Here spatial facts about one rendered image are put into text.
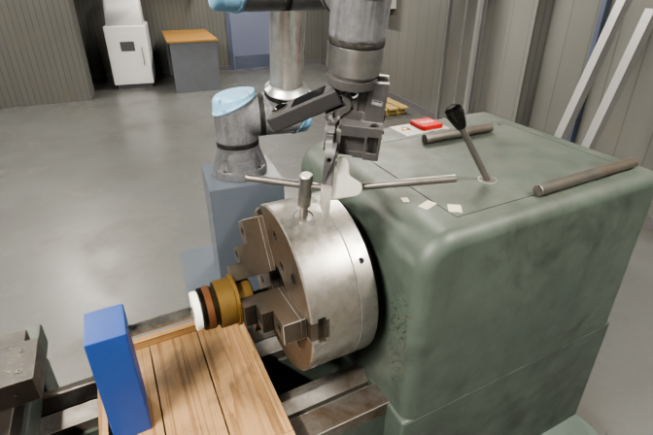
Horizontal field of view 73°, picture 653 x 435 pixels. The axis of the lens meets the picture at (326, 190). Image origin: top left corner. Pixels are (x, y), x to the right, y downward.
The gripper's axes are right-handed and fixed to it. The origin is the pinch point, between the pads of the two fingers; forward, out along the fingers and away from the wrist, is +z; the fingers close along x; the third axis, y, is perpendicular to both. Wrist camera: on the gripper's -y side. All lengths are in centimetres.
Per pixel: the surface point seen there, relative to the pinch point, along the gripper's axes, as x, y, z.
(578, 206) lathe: 7.6, 44.4, 2.4
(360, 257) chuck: -4.6, 7.0, 9.6
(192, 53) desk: 555, -235, 180
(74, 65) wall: 485, -373, 189
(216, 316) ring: -11.6, -16.2, 20.6
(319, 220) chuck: -0.6, -0.7, 6.1
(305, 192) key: -1.0, -3.3, 0.2
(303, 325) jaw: -13.6, -1.0, 17.5
